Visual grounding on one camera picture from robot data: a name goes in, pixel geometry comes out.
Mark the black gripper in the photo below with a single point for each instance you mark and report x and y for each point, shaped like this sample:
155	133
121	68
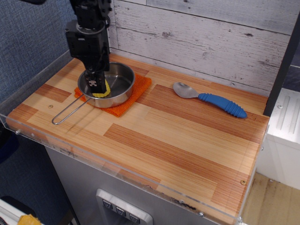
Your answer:
91	47

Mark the yellow toy corn cob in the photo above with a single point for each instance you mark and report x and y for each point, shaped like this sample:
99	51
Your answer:
102	95

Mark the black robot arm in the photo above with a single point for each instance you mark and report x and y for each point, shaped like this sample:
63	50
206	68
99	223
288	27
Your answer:
91	14

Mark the small steel saucepan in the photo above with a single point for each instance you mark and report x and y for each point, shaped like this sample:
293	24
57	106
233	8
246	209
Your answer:
120	78

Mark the orange knitted cloth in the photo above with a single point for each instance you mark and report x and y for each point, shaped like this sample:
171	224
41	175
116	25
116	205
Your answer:
140	86

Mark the clear acrylic left guard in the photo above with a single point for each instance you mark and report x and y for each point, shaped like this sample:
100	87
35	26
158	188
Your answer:
26	63

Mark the clear acrylic guard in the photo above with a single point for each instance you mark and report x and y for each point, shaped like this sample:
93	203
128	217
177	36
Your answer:
180	168
26	63

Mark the silver dispenser button panel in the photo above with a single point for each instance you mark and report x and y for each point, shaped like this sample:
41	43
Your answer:
116	211

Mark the yellow object bottom left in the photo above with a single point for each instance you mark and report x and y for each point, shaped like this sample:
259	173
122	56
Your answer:
28	220

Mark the clear acrylic front guard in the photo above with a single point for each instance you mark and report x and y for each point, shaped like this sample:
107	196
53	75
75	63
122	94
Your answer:
180	168

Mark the blue handled metal spoon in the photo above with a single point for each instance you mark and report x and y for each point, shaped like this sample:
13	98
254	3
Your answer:
185	91

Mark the black right vertical post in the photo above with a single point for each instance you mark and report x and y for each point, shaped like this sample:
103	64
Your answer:
283	69

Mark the white aluminium rail block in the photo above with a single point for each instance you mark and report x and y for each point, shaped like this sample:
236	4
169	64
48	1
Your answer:
284	123

